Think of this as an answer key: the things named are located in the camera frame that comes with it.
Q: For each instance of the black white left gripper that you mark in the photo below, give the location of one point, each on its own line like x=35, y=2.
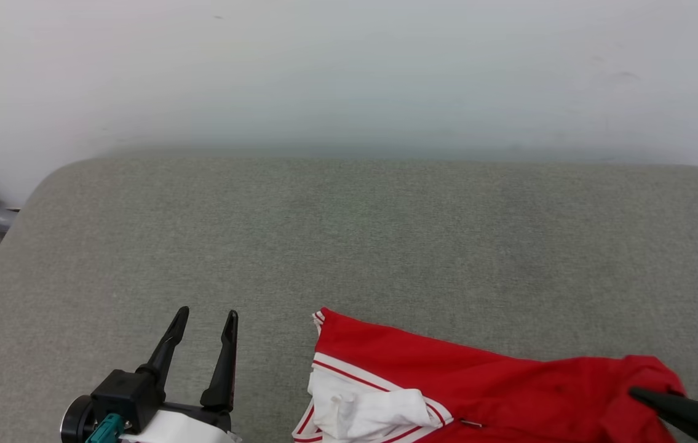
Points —
x=130, y=397

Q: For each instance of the red and white shirt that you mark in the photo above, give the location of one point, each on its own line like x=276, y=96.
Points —
x=447, y=375

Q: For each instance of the grey fabric sofa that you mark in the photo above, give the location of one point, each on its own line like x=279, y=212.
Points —
x=385, y=246

